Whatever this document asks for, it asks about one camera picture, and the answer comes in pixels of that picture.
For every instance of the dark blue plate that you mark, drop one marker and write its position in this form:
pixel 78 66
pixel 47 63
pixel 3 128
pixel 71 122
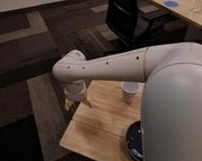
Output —
pixel 134 141

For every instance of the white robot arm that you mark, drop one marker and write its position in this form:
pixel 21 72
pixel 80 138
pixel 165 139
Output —
pixel 171 104

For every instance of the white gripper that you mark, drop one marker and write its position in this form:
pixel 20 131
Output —
pixel 77 92

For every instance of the clear glass on far table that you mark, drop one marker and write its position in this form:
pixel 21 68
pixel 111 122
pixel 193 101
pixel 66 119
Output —
pixel 197 10

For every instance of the blue round coaster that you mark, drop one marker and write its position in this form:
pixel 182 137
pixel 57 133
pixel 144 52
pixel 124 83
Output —
pixel 171 4

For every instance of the black office chair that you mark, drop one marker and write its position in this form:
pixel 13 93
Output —
pixel 131 24

